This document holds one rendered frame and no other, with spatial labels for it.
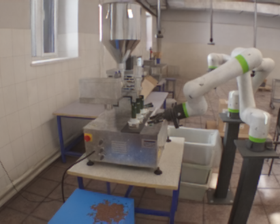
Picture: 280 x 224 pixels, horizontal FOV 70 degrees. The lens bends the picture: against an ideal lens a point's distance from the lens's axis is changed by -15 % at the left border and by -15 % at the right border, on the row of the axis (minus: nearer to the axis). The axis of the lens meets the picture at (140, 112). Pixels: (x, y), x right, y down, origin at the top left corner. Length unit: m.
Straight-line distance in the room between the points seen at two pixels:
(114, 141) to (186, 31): 10.49
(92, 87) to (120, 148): 0.42
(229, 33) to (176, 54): 2.92
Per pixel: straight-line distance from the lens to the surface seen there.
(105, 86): 1.41
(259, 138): 1.51
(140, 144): 1.42
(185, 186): 2.41
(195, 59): 11.66
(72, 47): 3.91
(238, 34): 11.92
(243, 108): 1.61
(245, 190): 1.69
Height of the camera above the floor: 1.53
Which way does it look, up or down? 16 degrees down
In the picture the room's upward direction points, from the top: straight up
